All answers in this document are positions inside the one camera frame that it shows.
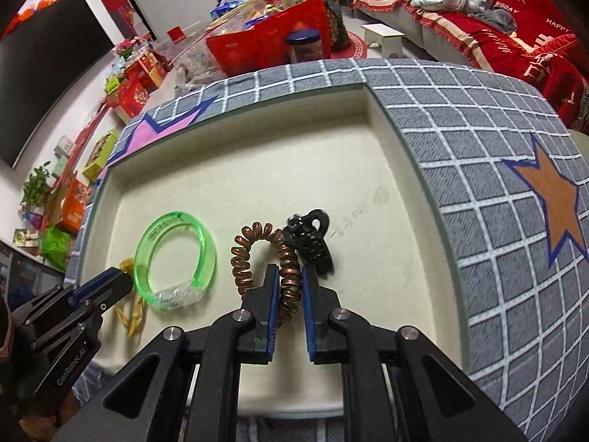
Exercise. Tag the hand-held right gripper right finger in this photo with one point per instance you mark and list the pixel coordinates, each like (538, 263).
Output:
(309, 322)

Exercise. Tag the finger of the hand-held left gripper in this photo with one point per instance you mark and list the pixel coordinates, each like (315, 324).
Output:
(119, 287)
(94, 284)

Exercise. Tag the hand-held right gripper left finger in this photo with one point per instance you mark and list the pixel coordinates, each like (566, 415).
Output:
(272, 294)

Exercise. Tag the black hair claw clip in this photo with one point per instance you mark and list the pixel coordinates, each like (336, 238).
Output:
(313, 248)

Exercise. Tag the green translucent bangle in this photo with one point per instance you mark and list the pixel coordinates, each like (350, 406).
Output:
(208, 253)

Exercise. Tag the green snack bag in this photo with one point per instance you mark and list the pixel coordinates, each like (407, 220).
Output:
(55, 246)

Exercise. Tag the orange printed box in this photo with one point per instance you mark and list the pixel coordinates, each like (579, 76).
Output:
(73, 205)

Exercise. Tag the green potted plant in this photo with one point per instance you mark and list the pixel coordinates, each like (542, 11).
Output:
(36, 186)

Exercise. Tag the green yellow gift boxes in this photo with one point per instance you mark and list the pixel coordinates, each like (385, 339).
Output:
(100, 154)

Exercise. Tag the large red gift box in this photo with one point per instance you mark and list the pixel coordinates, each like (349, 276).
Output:
(133, 96)

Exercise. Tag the pink flower bouquet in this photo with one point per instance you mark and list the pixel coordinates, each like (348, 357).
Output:
(128, 47)

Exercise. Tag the red gift bag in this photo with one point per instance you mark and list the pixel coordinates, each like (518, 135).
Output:
(290, 23)
(230, 55)

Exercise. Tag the grey grid star tablecloth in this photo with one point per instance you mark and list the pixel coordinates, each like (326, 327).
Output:
(483, 147)

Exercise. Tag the blue lid jar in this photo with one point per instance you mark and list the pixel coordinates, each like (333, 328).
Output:
(303, 46)

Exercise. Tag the small red sign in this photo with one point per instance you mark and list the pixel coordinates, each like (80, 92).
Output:
(175, 34)

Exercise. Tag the white low stool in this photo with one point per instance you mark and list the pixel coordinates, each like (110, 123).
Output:
(384, 37)

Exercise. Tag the red paper garland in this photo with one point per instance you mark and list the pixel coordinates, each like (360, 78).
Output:
(41, 4)

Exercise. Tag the blue tissue box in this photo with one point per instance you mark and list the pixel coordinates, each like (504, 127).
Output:
(228, 4)

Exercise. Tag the red covered sofa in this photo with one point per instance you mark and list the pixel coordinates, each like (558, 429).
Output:
(497, 41)

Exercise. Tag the grey crumpled cloth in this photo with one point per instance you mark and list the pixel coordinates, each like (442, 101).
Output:
(499, 19)

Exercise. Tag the black wall television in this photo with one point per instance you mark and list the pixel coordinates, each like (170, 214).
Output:
(46, 69)

